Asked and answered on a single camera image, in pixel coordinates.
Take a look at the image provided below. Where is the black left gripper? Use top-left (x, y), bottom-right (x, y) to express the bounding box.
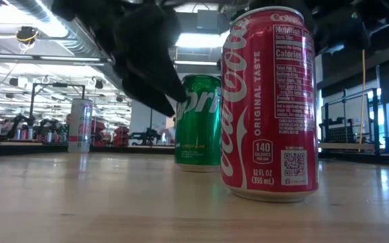
top-left (108, 3), bottom-right (188, 117)

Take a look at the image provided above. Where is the wooden shelf board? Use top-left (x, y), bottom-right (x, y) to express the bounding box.
top-left (317, 141), bottom-right (377, 152)

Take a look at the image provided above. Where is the silver ceiling duct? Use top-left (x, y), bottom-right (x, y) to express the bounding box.
top-left (8, 0), bottom-right (124, 92)

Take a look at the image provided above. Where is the long ceiling light bar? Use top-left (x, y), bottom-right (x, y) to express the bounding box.
top-left (0, 53), bottom-right (114, 67)

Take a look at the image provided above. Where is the ceiling light panel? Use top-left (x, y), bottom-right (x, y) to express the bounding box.
top-left (175, 32), bottom-right (229, 49)

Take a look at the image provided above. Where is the red bin stack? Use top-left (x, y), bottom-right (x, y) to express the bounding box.
top-left (113, 126), bottom-right (130, 146)

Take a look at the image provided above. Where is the yellow hanging cable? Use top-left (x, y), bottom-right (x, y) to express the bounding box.
top-left (358, 49), bottom-right (367, 153)

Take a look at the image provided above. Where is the grey ceiling box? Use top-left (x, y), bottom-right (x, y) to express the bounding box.
top-left (196, 9), bottom-right (221, 32)

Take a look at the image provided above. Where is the slim silver beverage can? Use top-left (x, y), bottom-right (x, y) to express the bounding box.
top-left (68, 98), bottom-right (93, 154)

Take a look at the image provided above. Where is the green Sprite can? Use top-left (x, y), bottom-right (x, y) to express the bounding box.
top-left (174, 74), bottom-right (223, 173)

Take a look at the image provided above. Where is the black ceiling camera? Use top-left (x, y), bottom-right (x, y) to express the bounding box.
top-left (15, 26), bottom-right (40, 45)

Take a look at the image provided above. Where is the red Coca-Cola can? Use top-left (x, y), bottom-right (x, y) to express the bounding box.
top-left (219, 6), bottom-right (319, 203)

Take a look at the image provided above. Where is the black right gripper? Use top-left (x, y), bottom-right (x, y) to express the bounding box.
top-left (312, 6), bottom-right (371, 51)

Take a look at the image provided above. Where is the black metal rack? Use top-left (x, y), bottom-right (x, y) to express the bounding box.
top-left (319, 88), bottom-right (382, 156)

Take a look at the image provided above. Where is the black gantry frame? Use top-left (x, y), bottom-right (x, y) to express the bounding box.
top-left (28, 82), bottom-right (86, 136)

